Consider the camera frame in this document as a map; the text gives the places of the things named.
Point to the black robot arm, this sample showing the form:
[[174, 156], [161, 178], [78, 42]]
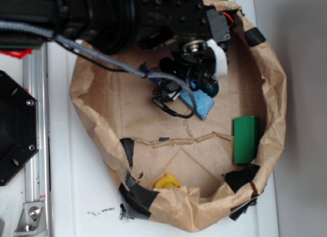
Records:
[[111, 26]]

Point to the blue sponge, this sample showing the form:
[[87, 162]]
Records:
[[203, 102]]

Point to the dark green plastic pickle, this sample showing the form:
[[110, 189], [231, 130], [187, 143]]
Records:
[[211, 89]]

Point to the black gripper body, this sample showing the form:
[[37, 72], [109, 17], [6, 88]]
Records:
[[195, 34]]

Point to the metal corner bracket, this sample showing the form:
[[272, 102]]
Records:
[[32, 221]]

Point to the brown paper bag bin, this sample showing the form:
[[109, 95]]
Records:
[[139, 143]]

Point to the aluminium extrusion rail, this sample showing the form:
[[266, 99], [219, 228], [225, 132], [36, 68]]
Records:
[[37, 169]]

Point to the green rectangular block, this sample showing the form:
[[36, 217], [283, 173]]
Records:
[[246, 139]]

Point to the yellow rubber duck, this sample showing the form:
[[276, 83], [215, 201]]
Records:
[[167, 181]]

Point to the white tray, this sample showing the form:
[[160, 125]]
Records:
[[85, 201]]

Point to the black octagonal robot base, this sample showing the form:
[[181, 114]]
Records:
[[18, 128]]

